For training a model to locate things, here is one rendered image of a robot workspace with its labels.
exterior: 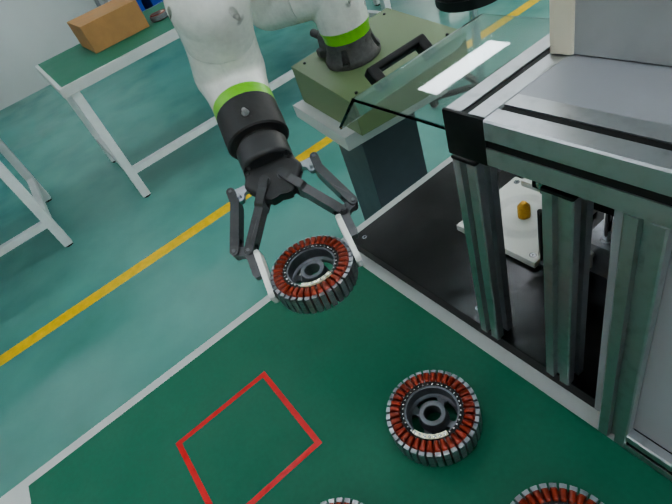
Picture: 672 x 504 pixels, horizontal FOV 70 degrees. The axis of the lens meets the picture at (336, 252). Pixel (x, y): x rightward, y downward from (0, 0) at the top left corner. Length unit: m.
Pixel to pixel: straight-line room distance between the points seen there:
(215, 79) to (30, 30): 6.34
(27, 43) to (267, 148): 6.45
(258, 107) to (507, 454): 0.54
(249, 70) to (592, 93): 0.47
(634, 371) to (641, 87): 0.24
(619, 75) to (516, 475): 0.41
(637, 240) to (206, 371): 0.64
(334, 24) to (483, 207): 0.84
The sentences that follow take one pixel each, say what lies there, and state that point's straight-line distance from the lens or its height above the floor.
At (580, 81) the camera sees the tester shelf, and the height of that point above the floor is 1.11.
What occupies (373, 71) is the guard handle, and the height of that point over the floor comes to 1.06.
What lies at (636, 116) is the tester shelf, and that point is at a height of 1.11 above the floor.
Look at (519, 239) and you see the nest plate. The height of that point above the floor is 0.78.
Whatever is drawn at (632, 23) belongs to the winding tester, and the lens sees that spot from 0.46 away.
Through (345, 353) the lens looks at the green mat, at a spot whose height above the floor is 0.75.
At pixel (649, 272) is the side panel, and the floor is 1.03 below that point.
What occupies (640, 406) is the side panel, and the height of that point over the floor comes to 0.82.
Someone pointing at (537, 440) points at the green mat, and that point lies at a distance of 0.63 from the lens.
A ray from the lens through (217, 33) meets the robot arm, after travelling 0.68.
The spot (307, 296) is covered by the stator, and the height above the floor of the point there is 0.92.
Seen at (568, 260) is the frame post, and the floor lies 0.98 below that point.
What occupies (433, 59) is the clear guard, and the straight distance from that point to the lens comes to 0.67.
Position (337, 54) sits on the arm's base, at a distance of 1.31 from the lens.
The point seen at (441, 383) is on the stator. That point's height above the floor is 0.78.
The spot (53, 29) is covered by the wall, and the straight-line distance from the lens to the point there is 7.07.
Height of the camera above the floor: 1.32
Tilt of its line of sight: 40 degrees down
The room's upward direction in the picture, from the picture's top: 23 degrees counter-clockwise
